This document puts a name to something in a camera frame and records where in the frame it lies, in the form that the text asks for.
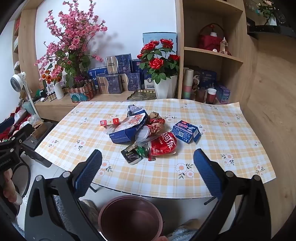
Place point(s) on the beige furry slipper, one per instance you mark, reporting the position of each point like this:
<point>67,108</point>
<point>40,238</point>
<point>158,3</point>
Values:
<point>89,208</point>

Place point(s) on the ornate gold green tray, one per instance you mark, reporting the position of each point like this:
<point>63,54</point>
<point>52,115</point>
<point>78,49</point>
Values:
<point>142,95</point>

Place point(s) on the white desk fan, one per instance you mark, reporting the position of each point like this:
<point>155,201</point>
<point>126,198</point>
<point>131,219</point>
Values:
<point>18,83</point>

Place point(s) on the brown plastic bin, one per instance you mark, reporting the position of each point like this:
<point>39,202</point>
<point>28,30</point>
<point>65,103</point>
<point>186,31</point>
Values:
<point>129,215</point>

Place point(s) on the stack of pastel paper cups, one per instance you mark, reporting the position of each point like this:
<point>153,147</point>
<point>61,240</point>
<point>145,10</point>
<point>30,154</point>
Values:
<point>187,83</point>

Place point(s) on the small red box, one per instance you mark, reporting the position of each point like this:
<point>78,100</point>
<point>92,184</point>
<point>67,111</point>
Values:
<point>115,120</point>
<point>103,122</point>

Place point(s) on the red cup white rim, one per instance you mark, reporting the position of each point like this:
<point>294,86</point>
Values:
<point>211,96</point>

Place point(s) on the red basket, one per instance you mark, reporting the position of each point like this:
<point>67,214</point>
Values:
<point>209,40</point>

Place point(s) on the dark blue coffee box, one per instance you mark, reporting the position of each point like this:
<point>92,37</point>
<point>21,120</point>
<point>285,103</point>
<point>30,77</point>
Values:
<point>124,135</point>

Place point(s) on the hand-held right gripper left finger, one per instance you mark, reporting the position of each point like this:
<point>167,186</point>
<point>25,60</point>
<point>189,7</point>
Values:
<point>89,171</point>

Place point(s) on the red gold foil wrapper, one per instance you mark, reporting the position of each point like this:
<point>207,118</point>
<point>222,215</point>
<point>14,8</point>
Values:
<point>156,121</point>

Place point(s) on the wooden sideboard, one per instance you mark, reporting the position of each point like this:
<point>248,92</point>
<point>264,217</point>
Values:
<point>53,109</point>

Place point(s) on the row of small brown bottles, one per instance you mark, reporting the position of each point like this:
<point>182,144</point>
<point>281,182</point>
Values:
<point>49,96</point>

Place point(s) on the clear glass bottle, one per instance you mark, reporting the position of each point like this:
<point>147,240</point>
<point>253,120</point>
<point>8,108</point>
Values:
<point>223,46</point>

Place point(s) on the large light blue box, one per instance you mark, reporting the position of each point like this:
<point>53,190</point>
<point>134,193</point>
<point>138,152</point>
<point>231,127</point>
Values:
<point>152,38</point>

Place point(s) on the wooden shelf unit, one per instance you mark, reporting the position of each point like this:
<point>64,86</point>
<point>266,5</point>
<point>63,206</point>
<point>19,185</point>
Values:
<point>180,34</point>

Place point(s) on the red rose plant white pot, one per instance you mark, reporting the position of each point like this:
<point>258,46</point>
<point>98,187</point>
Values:
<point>165,88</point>

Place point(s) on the blue box white label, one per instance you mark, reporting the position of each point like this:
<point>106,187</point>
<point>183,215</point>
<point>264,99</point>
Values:
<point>148,81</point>

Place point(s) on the gold blue gift box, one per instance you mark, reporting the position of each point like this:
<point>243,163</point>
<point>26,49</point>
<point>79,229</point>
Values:
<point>108,84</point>
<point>119,63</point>
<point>131,82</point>

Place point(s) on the white ribbed vase orange flowers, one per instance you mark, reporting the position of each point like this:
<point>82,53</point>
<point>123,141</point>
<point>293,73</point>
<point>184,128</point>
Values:
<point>59,91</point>

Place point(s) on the dark blue printed box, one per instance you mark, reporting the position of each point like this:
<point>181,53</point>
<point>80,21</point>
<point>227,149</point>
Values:
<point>208,77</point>

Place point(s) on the small blue white carton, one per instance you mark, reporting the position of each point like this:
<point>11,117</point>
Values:
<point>185,131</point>

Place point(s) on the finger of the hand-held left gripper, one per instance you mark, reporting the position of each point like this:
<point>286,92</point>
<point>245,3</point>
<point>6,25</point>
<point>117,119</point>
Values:
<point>22,134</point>

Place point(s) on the clear plastic lid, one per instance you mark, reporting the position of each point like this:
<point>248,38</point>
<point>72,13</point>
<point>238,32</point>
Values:
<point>143,135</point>

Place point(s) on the crushed red paper cup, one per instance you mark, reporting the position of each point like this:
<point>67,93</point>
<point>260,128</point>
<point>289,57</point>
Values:
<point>164,144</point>

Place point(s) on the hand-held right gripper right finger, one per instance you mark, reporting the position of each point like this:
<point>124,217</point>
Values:
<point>208,171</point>

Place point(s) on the green wrapper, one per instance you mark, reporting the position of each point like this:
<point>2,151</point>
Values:
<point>143,151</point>

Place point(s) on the black tv cabinet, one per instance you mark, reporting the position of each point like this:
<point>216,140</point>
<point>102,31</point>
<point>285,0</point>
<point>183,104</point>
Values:
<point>277,30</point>

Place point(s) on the flat blue box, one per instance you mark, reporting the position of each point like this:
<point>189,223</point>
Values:
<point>97,72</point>

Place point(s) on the black stand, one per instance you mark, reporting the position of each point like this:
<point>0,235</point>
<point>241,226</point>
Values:
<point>39,141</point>

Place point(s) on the yellow checked floral tablecloth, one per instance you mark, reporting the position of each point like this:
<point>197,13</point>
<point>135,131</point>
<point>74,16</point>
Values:
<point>208,139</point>

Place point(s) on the small blue shelf box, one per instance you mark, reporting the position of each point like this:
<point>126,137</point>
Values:
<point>223,93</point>

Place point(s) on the person's left hand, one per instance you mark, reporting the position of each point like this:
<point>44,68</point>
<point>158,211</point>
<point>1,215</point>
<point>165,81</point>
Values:
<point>10,187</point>

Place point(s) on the small black box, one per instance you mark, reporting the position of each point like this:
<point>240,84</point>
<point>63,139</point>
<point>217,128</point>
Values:
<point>130,155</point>

